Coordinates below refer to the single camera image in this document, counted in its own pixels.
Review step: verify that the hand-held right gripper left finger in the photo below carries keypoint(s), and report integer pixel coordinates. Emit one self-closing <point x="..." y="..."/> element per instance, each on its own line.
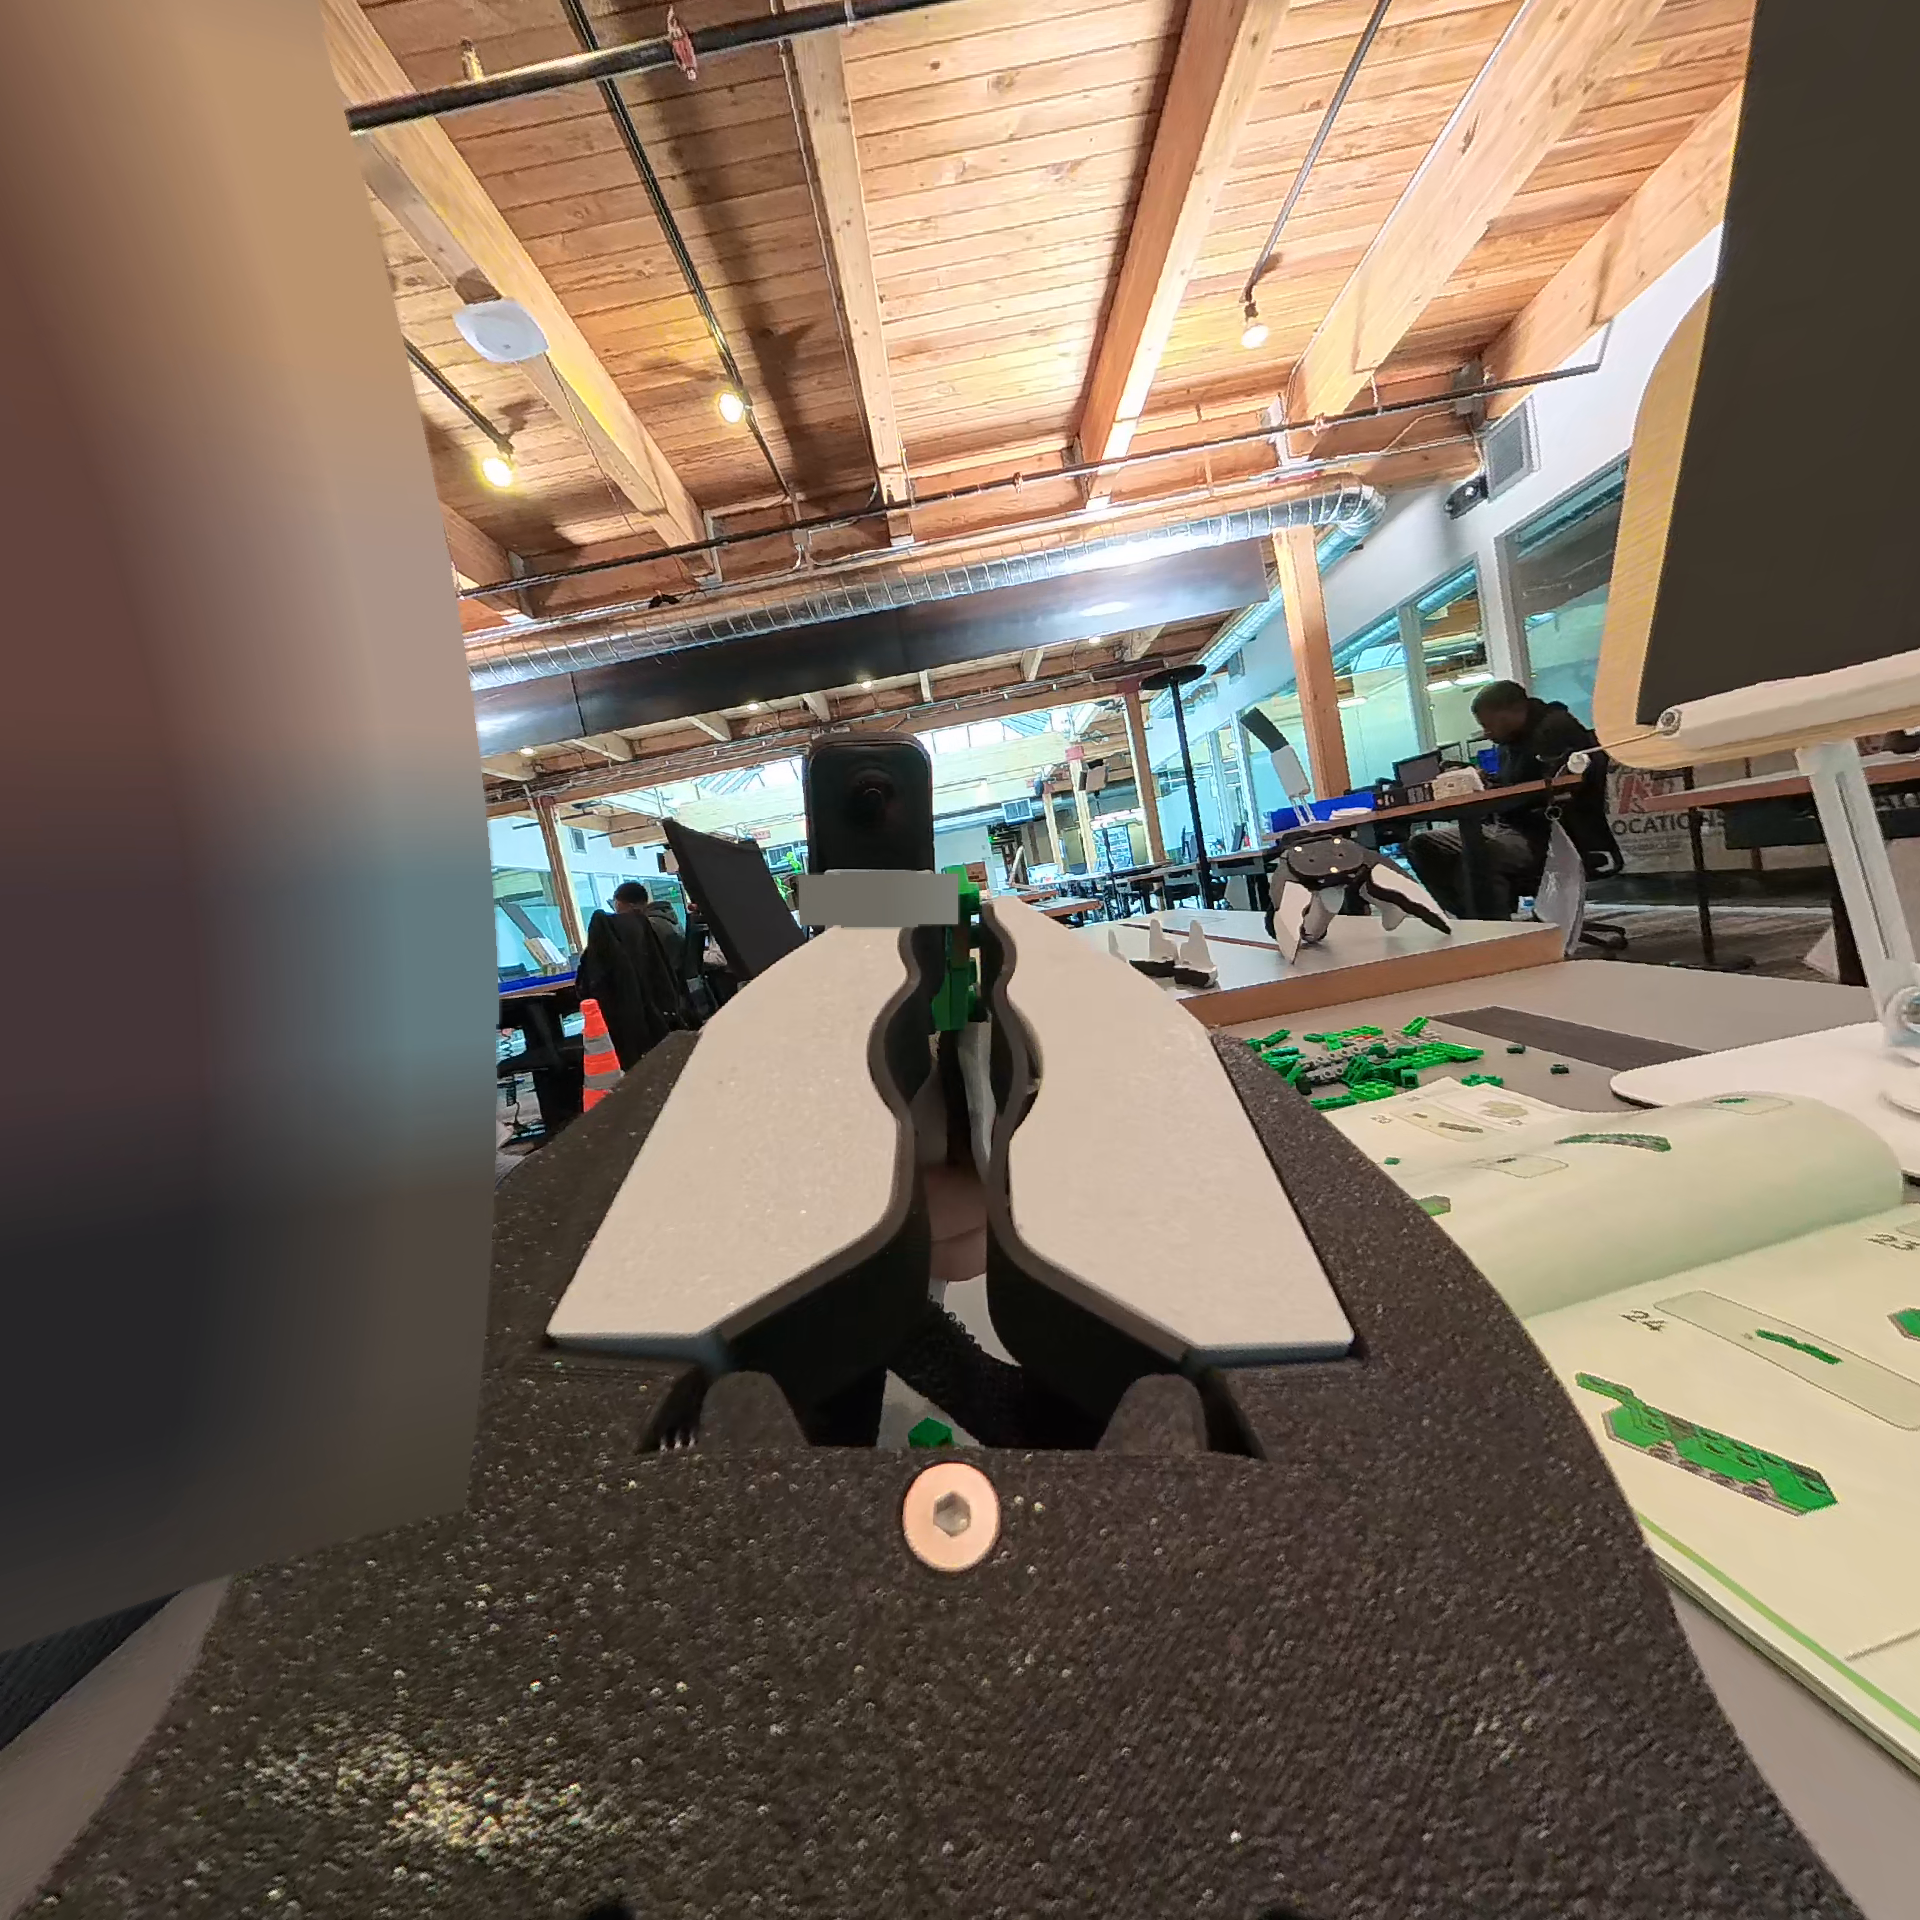
<point x="765" y="1154"/>

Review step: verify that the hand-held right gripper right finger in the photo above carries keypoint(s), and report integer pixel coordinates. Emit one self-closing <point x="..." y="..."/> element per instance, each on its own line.
<point x="1162" y="1171"/>

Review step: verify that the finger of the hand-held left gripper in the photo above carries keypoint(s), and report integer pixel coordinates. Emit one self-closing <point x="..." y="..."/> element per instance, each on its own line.
<point x="980" y="1094"/>

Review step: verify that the small green brick piece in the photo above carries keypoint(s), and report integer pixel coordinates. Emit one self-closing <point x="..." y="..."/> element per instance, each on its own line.
<point x="950" y="974"/>

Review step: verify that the grey desk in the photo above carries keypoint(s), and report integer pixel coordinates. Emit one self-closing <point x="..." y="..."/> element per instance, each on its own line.
<point x="1681" y="993"/>

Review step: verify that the person's left hand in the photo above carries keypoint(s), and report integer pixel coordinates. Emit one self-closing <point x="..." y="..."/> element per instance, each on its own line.
<point x="955" y="1200"/>

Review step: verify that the black tilted monitor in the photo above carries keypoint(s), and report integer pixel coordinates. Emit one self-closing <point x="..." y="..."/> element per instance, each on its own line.
<point x="728" y="900"/>

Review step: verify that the orange traffic cone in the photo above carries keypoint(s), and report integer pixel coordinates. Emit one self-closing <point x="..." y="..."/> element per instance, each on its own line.
<point x="598" y="1059"/>

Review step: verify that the pile of green bricks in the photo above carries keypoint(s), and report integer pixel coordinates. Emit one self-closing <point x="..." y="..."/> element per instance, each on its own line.
<point x="1364" y="1059"/>

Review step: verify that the wood-edged table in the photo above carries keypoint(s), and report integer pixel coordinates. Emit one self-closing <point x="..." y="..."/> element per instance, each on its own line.
<point x="1351" y="979"/>

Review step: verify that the tiny green brick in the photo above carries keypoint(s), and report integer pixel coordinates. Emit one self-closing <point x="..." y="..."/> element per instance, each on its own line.
<point x="930" y="1432"/>

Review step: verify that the black and white robot gripper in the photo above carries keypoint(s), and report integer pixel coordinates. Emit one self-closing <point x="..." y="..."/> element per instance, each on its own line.
<point x="1328" y="878"/>

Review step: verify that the ceiling spot light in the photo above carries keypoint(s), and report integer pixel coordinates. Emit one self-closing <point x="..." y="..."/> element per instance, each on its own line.
<point x="1254" y="331"/>
<point x="497" y="468"/>
<point x="730" y="404"/>

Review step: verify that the open building instruction booklet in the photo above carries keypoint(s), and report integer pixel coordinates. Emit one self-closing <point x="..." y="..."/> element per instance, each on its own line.
<point x="1724" y="1274"/>

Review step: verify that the white ceiling access point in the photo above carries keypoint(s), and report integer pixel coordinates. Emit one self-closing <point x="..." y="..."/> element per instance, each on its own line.
<point x="503" y="331"/>

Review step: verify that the white printed sign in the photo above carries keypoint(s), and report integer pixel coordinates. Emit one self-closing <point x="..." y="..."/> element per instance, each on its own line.
<point x="1658" y="833"/>

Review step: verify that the white monitor stand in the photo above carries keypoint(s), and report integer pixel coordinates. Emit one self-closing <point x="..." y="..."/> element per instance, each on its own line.
<point x="1770" y="1072"/>

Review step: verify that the wood-rimmed computer monitor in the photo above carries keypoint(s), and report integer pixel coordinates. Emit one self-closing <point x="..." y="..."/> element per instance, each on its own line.
<point x="1801" y="374"/>

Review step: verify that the silver ventilation duct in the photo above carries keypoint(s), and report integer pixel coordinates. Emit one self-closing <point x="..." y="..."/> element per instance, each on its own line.
<point x="1051" y="563"/>

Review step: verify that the wall air vent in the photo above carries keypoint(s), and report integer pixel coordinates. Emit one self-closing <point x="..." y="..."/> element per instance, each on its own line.
<point x="1509" y="445"/>

